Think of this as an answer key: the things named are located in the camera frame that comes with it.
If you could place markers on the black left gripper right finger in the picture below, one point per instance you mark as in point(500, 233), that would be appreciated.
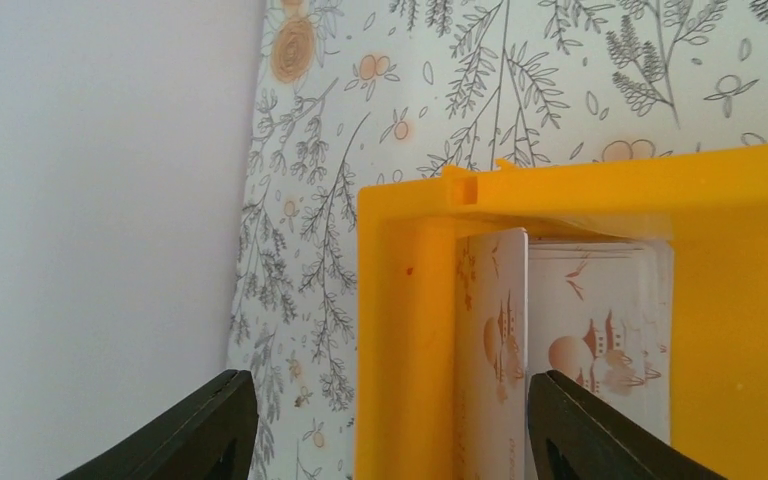
point(575, 435)

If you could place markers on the yellow storage bin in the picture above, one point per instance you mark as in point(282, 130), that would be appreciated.
point(442, 370)

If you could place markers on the floral tablecloth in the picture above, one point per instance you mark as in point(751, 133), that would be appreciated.
point(356, 93)

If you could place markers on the white floral card stack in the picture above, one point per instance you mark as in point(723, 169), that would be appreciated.
point(600, 313)

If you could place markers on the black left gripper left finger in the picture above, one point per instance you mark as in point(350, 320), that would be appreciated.
point(210, 434)

